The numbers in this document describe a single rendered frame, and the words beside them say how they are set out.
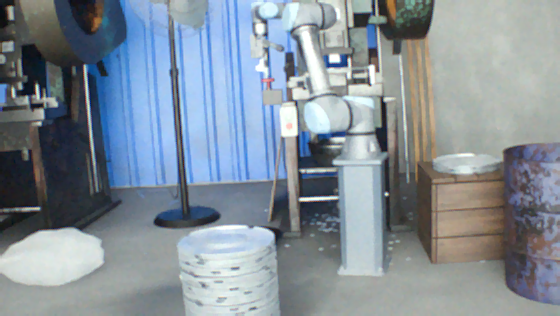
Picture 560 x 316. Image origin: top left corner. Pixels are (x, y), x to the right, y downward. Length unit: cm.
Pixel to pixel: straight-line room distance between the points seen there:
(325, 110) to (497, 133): 247
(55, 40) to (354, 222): 171
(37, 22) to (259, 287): 181
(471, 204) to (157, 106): 260
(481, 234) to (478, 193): 17
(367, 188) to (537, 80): 255
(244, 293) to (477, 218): 106
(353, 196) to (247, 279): 69
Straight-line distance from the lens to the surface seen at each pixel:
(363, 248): 216
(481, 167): 228
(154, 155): 419
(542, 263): 191
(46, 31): 288
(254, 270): 158
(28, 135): 306
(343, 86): 272
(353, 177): 209
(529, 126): 440
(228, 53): 405
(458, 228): 226
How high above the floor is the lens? 79
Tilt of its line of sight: 9 degrees down
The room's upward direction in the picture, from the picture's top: 4 degrees counter-clockwise
